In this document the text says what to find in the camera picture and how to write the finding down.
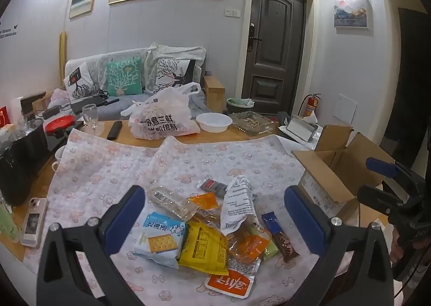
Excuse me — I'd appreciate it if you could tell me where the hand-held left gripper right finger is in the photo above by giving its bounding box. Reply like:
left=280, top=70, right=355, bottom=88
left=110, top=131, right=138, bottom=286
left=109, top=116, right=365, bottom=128
left=284, top=186, right=394, bottom=306

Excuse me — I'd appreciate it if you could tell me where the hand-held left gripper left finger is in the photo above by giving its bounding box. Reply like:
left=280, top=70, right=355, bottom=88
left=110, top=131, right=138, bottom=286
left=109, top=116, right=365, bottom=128
left=36, top=185, right=146, bottom=306

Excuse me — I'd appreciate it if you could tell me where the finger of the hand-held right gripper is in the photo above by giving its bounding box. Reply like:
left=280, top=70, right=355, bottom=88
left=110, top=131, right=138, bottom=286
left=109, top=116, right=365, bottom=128
left=366, top=157, right=405, bottom=179
left=357, top=186, right=406, bottom=216

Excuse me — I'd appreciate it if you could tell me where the blue and brown chocolate bar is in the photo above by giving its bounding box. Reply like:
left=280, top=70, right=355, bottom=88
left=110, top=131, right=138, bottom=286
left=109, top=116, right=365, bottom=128
left=261, top=212, right=300, bottom=263

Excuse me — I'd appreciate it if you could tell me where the cardboard box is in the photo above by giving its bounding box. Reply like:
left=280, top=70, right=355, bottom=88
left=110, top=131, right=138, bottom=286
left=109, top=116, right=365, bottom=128
left=291, top=124, right=396, bottom=227

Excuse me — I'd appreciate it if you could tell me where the green snack packet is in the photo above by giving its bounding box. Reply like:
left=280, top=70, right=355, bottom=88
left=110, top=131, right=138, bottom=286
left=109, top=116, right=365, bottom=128
left=262, top=245, right=280, bottom=262

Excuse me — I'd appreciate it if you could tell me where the yellow snack packet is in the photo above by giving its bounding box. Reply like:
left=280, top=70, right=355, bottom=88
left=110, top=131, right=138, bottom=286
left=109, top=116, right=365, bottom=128
left=178, top=222, right=230, bottom=276

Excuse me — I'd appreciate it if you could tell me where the person's right hand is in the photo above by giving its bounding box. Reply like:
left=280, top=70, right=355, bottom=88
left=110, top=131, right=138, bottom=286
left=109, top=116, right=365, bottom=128
left=390, top=225, right=406, bottom=264

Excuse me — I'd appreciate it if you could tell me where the blue cracker packet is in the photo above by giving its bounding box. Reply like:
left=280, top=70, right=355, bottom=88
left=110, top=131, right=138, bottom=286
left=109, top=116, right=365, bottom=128
left=133, top=212, right=188, bottom=269

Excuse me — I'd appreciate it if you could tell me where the clear nut bar packet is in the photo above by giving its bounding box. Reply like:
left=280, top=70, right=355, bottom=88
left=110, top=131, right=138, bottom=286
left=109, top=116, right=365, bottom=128
left=147, top=186, right=199, bottom=221

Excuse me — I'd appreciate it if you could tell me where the printed pink tablecloth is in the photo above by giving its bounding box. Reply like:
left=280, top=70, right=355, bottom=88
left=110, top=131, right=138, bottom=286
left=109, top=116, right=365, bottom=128
left=23, top=127, right=357, bottom=306

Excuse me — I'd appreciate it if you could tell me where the clear orange snack packet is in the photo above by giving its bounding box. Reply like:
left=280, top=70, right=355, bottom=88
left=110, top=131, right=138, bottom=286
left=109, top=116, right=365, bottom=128
left=228, top=227, right=273, bottom=274

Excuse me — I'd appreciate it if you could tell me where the white foil snack bag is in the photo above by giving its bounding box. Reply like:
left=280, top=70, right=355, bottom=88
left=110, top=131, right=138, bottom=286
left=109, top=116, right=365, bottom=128
left=220, top=175, right=268, bottom=236

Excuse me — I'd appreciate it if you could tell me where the small orange snack packet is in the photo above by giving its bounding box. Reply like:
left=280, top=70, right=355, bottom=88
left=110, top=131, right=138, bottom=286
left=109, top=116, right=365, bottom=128
left=188, top=192, right=219, bottom=210

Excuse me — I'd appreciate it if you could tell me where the metal tissue holder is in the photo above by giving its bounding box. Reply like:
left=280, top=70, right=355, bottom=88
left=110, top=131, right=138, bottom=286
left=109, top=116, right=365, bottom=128
left=286, top=115, right=319, bottom=142

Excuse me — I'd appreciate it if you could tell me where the red fire extinguisher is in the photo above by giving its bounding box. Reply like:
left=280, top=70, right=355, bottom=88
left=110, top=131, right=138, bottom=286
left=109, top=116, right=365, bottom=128
left=300, top=93, right=321, bottom=119

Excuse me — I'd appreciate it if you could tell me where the white smartphone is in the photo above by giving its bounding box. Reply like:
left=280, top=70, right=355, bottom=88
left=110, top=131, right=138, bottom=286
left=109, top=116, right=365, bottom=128
left=20, top=197, right=50, bottom=248

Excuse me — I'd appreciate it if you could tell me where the black remote control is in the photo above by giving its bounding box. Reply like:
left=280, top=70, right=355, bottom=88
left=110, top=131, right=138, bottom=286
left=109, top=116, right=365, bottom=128
left=107, top=121, right=123, bottom=140

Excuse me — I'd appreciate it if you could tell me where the white cup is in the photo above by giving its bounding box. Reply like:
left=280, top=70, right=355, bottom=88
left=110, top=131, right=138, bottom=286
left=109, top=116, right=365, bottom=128
left=51, top=144, right=68, bottom=172

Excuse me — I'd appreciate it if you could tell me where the grey snack packet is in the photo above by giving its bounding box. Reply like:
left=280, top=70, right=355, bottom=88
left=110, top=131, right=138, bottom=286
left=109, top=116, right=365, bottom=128
left=200, top=178, right=230, bottom=197

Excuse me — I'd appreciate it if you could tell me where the orange and white snack packet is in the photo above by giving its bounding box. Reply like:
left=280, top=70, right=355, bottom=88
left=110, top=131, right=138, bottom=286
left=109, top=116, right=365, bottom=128
left=205, top=269, right=255, bottom=300

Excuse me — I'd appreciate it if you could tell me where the white printed plastic bag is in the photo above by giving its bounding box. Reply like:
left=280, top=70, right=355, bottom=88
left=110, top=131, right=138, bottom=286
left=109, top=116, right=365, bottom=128
left=120, top=83, right=203, bottom=140

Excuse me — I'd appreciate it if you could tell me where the wine glass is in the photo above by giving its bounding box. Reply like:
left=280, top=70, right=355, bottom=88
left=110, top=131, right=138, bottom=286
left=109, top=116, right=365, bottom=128
left=82, top=103, right=105, bottom=135

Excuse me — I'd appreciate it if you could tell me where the glass ashtray dish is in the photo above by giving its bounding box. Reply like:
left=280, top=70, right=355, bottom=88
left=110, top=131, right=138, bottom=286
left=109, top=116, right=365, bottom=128
left=231, top=111, right=275, bottom=136

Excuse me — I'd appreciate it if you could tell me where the red lid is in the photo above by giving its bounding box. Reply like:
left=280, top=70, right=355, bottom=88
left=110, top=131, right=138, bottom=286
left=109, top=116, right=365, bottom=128
left=45, top=116, right=75, bottom=132

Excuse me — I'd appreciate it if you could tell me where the pale green pouch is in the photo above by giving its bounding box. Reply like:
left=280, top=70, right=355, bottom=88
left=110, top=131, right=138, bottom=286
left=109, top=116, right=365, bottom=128
left=0, top=198, right=21, bottom=243

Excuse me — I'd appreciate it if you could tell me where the black pot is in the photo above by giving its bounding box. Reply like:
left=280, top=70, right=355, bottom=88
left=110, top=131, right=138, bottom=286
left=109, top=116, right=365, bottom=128
left=0, top=119, right=48, bottom=207

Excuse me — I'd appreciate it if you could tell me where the black laptop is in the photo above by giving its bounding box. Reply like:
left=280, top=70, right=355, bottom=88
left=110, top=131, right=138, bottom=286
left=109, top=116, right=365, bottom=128
left=70, top=95, right=109, bottom=114

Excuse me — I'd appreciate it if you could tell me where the white plastic bowl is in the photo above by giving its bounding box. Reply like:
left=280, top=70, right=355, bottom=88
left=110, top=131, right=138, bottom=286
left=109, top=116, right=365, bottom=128
left=196, top=112, right=233, bottom=133

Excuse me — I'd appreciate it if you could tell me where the green trash bin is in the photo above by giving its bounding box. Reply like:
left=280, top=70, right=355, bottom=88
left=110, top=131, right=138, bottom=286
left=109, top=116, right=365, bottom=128
left=226, top=97, right=255, bottom=114

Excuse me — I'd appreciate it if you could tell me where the teal coral print cushion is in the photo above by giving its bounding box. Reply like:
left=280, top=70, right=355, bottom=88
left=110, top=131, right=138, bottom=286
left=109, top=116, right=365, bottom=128
left=106, top=58, right=144, bottom=96

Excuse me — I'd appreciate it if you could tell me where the black and white tree cushion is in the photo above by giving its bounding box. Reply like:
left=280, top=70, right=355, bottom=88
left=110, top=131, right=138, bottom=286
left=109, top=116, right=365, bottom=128
left=64, top=62, right=100, bottom=101

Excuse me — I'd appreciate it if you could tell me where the blue mountain canvas painting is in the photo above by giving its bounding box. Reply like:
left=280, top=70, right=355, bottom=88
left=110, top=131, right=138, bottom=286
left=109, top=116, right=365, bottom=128
left=333, top=0, right=370, bottom=29

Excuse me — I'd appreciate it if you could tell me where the white branch print cushion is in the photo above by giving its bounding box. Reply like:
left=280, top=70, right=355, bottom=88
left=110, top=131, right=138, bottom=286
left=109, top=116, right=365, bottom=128
left=153, top=57, right=196, bottom=94

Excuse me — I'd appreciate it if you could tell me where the wooden side table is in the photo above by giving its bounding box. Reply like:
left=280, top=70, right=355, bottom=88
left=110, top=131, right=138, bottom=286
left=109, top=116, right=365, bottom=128
left=203, top=74, right=225, bottom=114

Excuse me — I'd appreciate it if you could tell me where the dark grey door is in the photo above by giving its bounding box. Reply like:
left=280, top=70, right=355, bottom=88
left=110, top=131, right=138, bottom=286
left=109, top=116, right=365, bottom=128
left=241, top=0, right=308, bottom=116

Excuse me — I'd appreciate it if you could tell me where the grey sofa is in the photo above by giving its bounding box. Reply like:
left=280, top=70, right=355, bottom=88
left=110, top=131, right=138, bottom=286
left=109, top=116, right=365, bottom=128
left=64, top=46, right=207, bottom=121

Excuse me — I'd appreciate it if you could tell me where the white wall panel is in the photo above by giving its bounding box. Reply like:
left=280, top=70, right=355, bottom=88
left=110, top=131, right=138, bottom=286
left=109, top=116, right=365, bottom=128
left=334, top=94, right=357, bottom=125

